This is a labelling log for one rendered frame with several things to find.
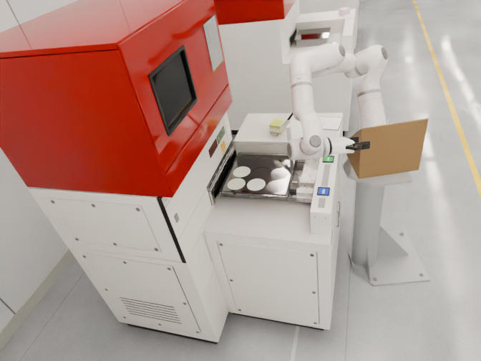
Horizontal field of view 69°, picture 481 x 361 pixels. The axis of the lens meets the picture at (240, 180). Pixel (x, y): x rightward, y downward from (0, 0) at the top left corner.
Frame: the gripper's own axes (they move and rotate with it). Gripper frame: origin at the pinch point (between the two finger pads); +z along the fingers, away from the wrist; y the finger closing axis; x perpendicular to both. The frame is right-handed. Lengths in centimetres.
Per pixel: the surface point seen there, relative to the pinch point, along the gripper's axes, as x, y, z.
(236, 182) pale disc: -27, -45, -47
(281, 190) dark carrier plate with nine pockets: -28.7, -29.7, -26.5
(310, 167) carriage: -23.1, -43.2, -5.9
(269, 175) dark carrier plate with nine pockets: -25, -44, -29
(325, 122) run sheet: -4, -66, 12
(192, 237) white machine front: -42, -18, -74
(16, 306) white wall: -118, -97, -201
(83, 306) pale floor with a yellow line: -125, -94, -157
